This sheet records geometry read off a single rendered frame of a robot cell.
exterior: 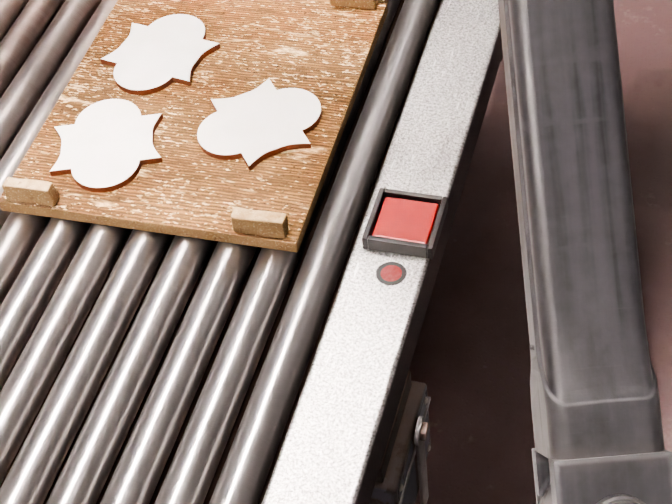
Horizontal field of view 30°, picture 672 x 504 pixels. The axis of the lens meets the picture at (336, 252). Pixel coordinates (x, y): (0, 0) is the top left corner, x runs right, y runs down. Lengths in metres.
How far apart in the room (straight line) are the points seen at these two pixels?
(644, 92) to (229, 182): 1.64
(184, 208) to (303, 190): 0.13
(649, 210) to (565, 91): 2.00
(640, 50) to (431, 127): 1.58
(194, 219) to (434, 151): 0.28
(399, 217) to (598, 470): 0.75
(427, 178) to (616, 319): 0.78
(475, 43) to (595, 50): 0.92
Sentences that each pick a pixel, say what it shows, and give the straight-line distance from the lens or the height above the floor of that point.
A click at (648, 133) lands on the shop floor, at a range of 2.79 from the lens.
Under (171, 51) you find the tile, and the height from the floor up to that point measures 0.94.
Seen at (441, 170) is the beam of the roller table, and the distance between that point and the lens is 1.40.
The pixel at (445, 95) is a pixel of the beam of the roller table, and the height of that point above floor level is 0.92.
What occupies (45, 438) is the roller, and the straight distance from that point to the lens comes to 1.24.
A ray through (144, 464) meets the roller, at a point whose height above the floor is 0.92.
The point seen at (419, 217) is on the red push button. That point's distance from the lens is 1.33.
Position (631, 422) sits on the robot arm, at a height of 1.39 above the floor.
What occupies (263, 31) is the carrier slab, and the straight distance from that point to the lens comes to 1.58.
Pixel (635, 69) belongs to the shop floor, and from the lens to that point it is 2.94.
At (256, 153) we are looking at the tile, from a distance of 1.40.
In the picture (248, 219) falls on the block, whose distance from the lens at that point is 1.31.
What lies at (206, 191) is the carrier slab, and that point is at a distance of 1.39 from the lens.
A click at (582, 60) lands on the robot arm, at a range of 0.64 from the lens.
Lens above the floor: 1.91
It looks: 48 degrees down
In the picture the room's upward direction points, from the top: 8 degrees counter-clockwise
